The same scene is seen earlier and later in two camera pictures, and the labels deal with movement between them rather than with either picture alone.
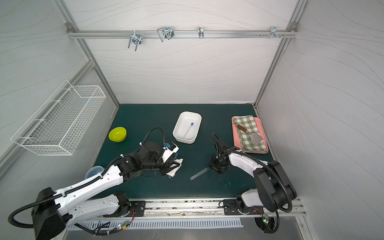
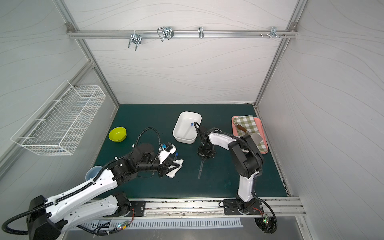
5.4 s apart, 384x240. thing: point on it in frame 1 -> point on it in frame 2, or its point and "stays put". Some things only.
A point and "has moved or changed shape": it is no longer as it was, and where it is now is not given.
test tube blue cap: (199, 173) has moved or changed shape
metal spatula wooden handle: (255, 138) stays put
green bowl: (117, 134) stays put
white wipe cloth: (173, 172) stays put
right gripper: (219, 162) -> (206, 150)
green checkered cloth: (248, 123) stays put
